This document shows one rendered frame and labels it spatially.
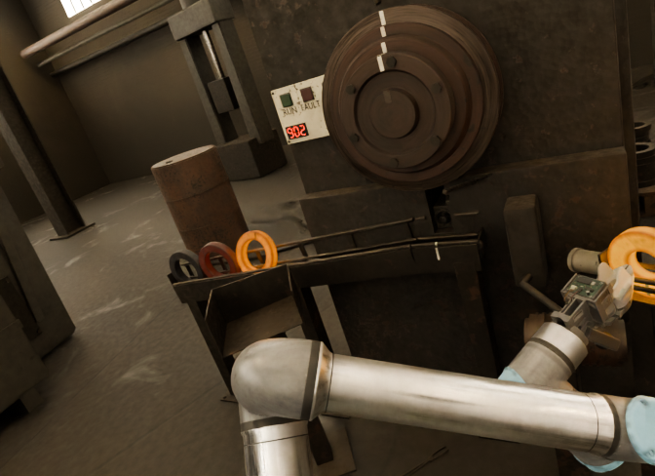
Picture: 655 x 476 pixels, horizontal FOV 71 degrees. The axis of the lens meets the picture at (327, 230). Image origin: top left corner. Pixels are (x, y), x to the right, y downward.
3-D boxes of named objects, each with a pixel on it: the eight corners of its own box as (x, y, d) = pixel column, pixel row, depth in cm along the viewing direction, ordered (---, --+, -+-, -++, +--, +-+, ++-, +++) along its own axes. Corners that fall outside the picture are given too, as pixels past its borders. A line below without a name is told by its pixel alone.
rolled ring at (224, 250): (220, 240, 174) (226, 236, 176) (190, 251, 184) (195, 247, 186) (244, 280, 178) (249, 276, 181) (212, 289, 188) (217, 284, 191)
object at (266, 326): (282, 450, 173) (211, 289, 148) (348, 426, 174) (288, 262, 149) (286, 496, 154) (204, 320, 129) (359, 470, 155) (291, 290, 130)
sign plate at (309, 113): (290, 142, 156) (273, 90, 150) (358, 128, 142) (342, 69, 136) (287, 144, 154) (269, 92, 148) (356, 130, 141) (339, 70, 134)
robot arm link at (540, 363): (524, 424, 86) (482, 385, 89) (563, 376, 89) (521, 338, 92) (546, 428, 78) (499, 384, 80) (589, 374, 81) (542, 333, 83)
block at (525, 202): (519, 269, 135) (506, 194, 127) (549, 267, 131) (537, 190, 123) (515, 289, 126) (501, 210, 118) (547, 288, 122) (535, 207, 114)
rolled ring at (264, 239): (228, 244, 179) (234, 243, 182) (248, 287, 176) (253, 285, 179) (258, 221, 169) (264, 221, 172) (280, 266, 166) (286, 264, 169)
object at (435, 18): (356, 192, 143) (311, 36, 127) (516, 170, 119) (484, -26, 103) (348, 200, 138) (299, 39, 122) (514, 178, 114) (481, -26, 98)
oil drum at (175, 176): (216, 234, 461) (181, 150, 430) (263, 229, 431) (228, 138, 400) (176, 263, 414) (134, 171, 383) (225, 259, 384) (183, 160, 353)
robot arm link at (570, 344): (581, 378, 84) (536, 357, 93) (596, 360, 85) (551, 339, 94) (566, 349, 80) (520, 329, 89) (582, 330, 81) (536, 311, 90)
